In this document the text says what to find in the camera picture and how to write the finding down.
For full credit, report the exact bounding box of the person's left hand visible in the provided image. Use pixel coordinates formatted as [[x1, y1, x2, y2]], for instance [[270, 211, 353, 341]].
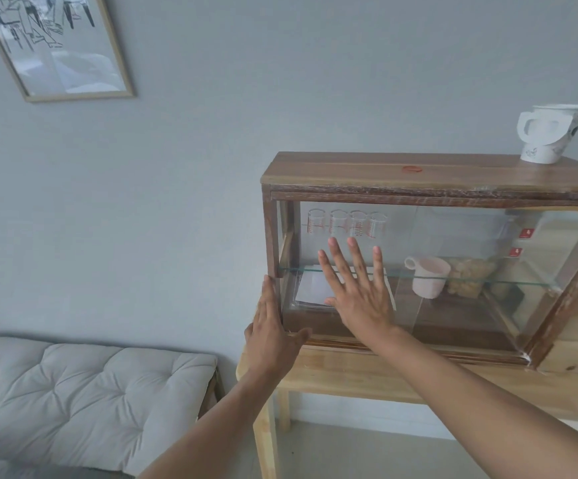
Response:
[[244, 275, 313, 383]]

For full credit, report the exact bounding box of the person's right hand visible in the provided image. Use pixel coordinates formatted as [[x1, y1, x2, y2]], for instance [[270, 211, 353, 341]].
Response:
[[317, 236, 399, 353]]

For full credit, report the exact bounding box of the wooden glass display cabinet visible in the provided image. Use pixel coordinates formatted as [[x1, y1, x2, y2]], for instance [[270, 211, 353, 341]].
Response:
[[260, 152, 578, 367]]

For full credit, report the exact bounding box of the person's right forearm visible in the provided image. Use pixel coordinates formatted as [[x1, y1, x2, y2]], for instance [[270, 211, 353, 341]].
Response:
[[371, 325, 578, 479]]

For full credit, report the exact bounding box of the person's left forearm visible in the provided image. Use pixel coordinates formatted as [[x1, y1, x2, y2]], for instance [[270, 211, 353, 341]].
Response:
[[136, 366, 297, 479]]

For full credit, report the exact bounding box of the stack of white papers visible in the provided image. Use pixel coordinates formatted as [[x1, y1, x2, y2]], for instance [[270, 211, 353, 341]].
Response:
[[293, 266, 397, 310]]

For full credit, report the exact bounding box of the pink mug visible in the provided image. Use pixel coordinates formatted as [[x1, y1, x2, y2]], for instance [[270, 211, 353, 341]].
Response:
[[403, 256, 452, 300]]

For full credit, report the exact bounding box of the glass shelf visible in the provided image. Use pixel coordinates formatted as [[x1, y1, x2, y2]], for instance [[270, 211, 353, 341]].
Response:
[[278, 263, 559, 293]]

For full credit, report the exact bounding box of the light wooden table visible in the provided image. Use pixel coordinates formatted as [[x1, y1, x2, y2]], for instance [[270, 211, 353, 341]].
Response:
[[235, 273, 578, 479]]

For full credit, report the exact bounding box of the clear bag of snacks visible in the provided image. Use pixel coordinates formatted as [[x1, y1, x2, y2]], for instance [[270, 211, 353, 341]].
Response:
[[447, 257, 498, 299]]

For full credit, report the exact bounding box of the white tufted cushion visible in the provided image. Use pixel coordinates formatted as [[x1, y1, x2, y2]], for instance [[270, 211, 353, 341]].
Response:
[[0, 335, 218, 477]]

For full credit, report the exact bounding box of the plain grey blanket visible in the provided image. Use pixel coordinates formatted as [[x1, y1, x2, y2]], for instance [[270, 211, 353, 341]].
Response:
[[34, 463, 135, 479]]

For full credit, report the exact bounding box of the wooden framed picture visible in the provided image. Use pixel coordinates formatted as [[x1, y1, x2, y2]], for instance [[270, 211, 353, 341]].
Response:
[[0, 0, 136, 104]]

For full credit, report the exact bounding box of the wooden bench frame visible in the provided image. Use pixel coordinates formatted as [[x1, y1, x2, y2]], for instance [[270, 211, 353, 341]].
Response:
[[198, 366, 225, 420]]

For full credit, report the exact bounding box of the white paper cup with handle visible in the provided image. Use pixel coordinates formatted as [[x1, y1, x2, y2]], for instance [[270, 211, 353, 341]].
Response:
[[516, 104, 578, 165]]

